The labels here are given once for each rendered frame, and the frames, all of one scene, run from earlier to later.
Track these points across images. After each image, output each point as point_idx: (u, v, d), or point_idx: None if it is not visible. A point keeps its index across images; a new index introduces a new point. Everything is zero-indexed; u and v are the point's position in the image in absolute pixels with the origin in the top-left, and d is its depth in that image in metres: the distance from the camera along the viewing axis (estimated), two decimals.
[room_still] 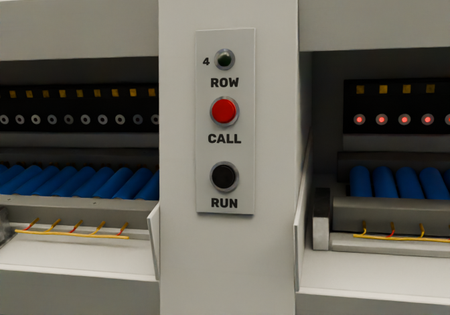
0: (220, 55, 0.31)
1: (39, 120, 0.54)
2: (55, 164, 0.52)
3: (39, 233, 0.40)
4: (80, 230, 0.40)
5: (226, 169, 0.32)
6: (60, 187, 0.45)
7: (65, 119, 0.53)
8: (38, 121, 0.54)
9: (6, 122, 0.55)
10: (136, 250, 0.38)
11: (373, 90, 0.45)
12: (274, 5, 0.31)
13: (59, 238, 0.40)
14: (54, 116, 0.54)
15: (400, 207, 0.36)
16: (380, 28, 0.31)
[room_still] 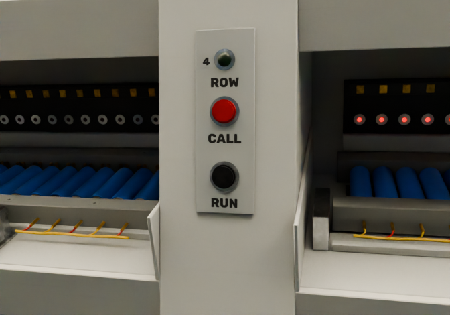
0: (220, 55, 0.31)
1: (39, 120, 0.54)
2: (55, 164, 0.52)
3: (39, 233, 0.40)
4: (80, 230, 0.40)
5: (226, 169, 0.32)
6: (60, 187, 0.45)
7: (65, 119, 0.53)
8: (38, 121, 0.54)
9: (6, 122, 0.55)
10: (136, 250, 0.38)
11: (373, 90, 0.45)
12: (274, 5, 0.31)
13: (59, 238, 0.40)
14: (54, 116, 0.54)
15: (400, 207, 0.36)
16: (380, 28, 0.31)
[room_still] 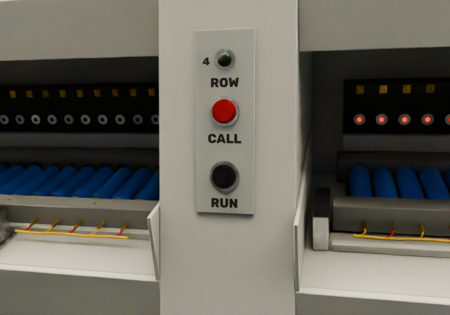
0: (220, 55, 0.31)
1: (39, 120, 0.54)
2: (55, 164, 0.52)
3: (39, 233, 0.40)
4: (80, 230, 0.40)
5: (226, 169, 0.32)
6: (60, 187, 0.45)
7: (65, 119, 0.53)
8: (38, 121, 0.54)
9: (6, 122, 0.55)
10: (136, 250, 0.38)
11: (373, 90, 0.45)
12: (274, 5, 0.31)
13: (59, 238, 0.40)
14: (54, 116, 0.54)
15: (400, 207, 0.36)
16: (380, 28, 0.31)
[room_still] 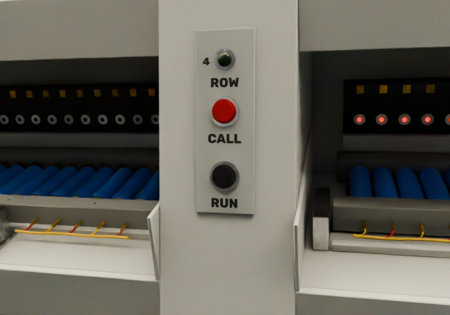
0: (220, 55, 0.31)
1: (39, 120, 0.54)
2: (55, 164, 0.52)
3: (39, 233, 0.40)
4: (80, 230, 0.40)
5: (226, 169, 0.32)
6: (60, 187, 0.45)
7: (65, 119, 0.53)
8: (38, 121, 0.54)
9: (6, 122, 0.55)
10: (136, 250, 0.38)
11: (373, 90, 0.45)
12: (274, 5, 0.31)
13: (59, 238, 0.40)
14: (54, 116, 0.54)
15: (400, 207, 0.36)
16: (380, 28, 0.31)
